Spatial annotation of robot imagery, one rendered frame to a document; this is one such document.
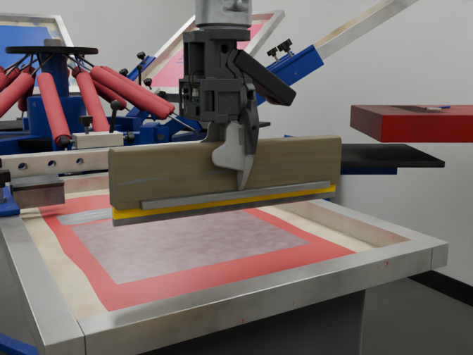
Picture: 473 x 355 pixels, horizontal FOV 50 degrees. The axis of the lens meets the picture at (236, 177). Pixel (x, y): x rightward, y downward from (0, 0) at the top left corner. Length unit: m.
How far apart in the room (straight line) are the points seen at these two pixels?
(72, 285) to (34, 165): 0.62
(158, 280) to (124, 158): 0.20
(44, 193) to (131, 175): 0.46
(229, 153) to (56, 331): 0.30
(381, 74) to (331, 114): 0.53
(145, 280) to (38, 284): 0.15
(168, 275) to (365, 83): 2.76
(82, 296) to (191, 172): 0.22
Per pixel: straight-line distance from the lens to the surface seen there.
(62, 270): 0.80
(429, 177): 3.07
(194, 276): 0.74
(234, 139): 0.67
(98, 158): 1.34
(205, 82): 0.64
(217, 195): 0.67
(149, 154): 0.64
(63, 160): 1.33
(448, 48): 2.98
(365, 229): 0.90
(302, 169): 0.75
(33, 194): 1.07
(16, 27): 3.17
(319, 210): 0.98
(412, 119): 1.70
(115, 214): 0.65
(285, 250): 0.84
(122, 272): 0.77
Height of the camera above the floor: 1.25
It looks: 12 degrees down
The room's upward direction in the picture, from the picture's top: straight up
